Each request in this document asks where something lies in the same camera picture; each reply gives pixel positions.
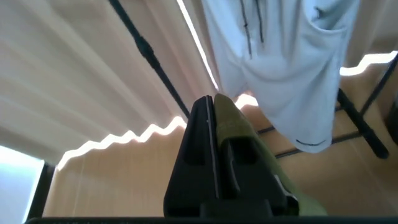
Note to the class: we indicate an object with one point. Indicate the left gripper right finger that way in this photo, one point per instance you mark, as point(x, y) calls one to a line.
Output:
point(255, 186)

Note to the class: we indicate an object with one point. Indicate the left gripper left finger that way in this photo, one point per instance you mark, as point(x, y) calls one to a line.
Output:
point(192, 186)

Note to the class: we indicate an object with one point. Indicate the green garment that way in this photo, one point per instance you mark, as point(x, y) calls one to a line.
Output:
point(230, 118)

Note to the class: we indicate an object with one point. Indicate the pale grey shorts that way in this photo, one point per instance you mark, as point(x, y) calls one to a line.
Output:
point(280, 77)

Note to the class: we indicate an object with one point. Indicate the black clothes rack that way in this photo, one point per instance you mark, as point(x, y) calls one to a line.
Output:
point(146, 51)

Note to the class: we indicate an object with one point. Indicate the window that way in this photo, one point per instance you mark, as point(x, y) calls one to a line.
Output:
point(15, 186)

